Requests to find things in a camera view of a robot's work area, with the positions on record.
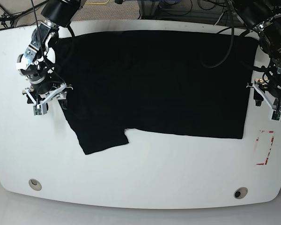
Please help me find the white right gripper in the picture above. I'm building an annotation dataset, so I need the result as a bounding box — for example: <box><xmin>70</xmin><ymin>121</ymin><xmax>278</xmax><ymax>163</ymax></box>
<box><xmin>22</xmin><ymin>82</ymin><xmax>73</xmax><ymax>110</ymax></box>

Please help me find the left table cable grommet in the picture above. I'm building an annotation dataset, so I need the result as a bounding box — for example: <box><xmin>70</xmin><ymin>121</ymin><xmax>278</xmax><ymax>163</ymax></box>
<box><xmin>29</xmin><ymin>179</ymin><xmax>42</xmax><ymax>191</ymax></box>

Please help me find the right table cable grommet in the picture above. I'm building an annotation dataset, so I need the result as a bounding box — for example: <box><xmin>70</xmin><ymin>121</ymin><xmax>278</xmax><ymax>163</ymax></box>
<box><xmin>234</xmin><ymin>187</ymin><xmax>248</xmax><ymax>199</ymax></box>

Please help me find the red tape rectangle marker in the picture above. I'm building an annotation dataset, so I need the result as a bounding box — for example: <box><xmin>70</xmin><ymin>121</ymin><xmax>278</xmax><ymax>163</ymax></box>
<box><xmin>254</xmin><ymin>130</ymin><xmax>275</xmax><ymax>165</ymax></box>

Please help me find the yellow cable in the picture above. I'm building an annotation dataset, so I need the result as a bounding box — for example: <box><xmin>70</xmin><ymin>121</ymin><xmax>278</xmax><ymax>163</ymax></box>
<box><xmin>85</xmin><ymin>0</ymin><xmax>110</xmax><ymax>6</ymax></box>

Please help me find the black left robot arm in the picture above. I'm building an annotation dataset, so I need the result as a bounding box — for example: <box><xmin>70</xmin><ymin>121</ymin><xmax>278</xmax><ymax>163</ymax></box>
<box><xmin>224</xmin><ymin>0</ymin><xmax>281</xmax><ymax>114</ymax></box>

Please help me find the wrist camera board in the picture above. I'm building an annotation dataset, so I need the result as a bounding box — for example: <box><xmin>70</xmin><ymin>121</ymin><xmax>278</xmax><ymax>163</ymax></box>
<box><xmin>271</xmin><ymin>110</ymin><xmax>281</xmax><ymax>121</ymax></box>
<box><xmin>33</xmin><ymin>103</ymin><xmax>48</xmax><ymax>115</ymax></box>

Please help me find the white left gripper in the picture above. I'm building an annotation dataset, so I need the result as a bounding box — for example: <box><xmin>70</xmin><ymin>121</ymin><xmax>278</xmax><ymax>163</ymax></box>
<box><xmin>246</xmin><ymin>79</ymin><xmax>281</xmax><ymax>111</ymax></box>

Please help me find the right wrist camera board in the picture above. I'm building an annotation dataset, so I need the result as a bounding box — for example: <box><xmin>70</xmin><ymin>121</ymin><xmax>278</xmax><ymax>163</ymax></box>
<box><xmin>33</xmin><ymin>103</ymin><xmax>48</xmax><ymax>115</ymax></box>

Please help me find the table cable grommet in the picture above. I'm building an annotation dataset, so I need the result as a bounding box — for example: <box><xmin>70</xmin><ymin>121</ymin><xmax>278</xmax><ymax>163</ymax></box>
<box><xmin>29</xmin><ymin>179</ymin><xmax>42</xmax><ymax>191</ymax></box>
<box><xmin>234</xmin><ymin>187</ymin><xmax>248</xmax><ymax>199</ymax></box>

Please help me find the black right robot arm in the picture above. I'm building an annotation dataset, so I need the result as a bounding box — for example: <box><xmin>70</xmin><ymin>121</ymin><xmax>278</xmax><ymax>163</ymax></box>
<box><xmin>16</xmin><ymin>0</ymin><xmax>86</xmax><ymax>115</ymax></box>

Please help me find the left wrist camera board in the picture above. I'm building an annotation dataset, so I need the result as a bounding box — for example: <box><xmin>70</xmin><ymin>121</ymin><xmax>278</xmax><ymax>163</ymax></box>
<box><xmin>271</xmin><ymin>110</ymin><xmax>281</xmax><ymax>121</ymax></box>

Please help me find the black T-shirt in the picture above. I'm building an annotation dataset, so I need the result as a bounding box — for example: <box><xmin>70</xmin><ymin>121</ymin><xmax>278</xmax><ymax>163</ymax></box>
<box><xmin>53</xmin><ymin>30</ymin><xmax>259</xmax><ymax>155</ymax></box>

